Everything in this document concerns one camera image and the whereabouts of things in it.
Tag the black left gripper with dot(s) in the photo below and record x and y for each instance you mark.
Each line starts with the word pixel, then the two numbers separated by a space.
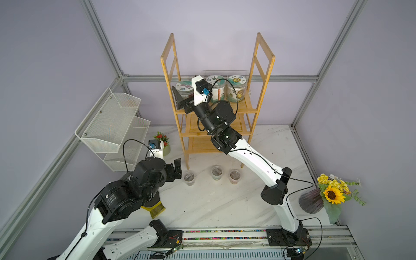
pixel 171 175

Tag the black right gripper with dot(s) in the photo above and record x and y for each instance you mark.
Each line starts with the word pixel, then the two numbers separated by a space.
pixel 183 103

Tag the seed jar with floral lid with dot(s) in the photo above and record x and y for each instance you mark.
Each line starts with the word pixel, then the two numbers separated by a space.
pixel 184 88

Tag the small clear seed cup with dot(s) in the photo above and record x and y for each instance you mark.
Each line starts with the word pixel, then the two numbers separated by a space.
pixel 189 178
pixel 216 172
pixel 234 176

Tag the seed jar with red base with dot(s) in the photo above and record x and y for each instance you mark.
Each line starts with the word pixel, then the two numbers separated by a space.
pixel 218 91

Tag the green-lid sunflower seed jar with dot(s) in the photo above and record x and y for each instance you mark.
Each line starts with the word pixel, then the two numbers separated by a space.
pixel 236 88

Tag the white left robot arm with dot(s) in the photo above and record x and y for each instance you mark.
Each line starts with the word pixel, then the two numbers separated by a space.
pixel 114 204

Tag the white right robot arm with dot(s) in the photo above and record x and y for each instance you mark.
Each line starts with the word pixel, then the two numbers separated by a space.
pixel 217 122

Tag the bamboo three-tier shelf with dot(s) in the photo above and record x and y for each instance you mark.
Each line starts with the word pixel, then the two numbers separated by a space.
pixel 193 141

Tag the green pot with red flowers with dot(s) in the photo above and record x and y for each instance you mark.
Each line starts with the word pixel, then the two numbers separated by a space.
pixel 165 141

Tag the black and yellow glove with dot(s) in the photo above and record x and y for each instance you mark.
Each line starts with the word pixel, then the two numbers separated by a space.
pixel 154 206

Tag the sunflower bouquet in vase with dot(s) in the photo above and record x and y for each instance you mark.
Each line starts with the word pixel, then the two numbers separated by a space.
pixel 330 194

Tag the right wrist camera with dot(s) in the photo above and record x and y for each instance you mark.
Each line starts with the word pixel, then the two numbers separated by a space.
pixel 202 90

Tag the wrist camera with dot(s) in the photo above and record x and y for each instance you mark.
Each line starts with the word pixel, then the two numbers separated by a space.
pixel 156 148
pixel 202 90

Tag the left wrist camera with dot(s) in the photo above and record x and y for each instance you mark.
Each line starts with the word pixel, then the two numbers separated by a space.
pixel 156 148

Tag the white mesh wall basket rack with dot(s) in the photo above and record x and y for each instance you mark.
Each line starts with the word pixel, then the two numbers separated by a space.
pixel 113 131

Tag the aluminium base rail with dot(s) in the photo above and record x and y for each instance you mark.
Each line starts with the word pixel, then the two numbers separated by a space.
pixel 252 243

